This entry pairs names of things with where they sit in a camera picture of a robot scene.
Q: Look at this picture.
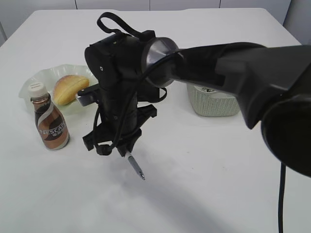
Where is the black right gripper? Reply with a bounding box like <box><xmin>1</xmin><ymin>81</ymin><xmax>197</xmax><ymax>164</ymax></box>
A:
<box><xmin>83</xmin><ymin>87</ymin><xmax>157</xmax><ymax>157</ymax></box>

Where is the grey grip patterned pen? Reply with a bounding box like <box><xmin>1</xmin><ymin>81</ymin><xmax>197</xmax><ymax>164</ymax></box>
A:
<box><xmin>125</xmin><ymin>151</ymin><xmax>146</xmax><ymax>181</ymax></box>

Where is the brown Nescafe coffee bottle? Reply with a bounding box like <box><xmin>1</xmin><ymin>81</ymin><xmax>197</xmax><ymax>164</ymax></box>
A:
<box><xmin>28</xmin><ymin>82</ymin><xmax>70</xmax><ymax>150</ymax></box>

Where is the sugared bread roll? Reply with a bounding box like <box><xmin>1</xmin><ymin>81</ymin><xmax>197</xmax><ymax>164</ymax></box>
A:
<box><xmin>53</xmin><ymin>75</ymin><xmax>89</xmax><ymax>106</ymax></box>

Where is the small paper ball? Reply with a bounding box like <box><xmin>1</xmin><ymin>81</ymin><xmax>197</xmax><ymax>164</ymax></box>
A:
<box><xmin>202</xmin><ymin>88</ymin><xmax>215</xmax><ymax>93</ymax></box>

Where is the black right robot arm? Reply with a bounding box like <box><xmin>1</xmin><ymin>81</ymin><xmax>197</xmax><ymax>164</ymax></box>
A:
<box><xmin>84</xmin><ymin>33</ymin><xmax>311</xmax><ymax>176</ymax></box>

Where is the pale green wavy plate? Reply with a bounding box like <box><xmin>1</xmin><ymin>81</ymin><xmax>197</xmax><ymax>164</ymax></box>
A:
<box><xmin>18</xmin><ymin>64</ymin><xmax>98</xmax><ymax>117</ymax></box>

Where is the light green plastic basket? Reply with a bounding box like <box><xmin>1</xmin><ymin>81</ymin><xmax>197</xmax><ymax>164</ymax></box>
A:
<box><xmin>187</xmin><ymin>84</ymin><xmax>240</xmax><ymax>117</ymax></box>

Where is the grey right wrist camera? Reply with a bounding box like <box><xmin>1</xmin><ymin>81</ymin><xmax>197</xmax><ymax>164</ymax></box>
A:
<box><xmin>75</xmin><ymin>84</ymin><xmax>100</xmax><ymax>107</ymax></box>

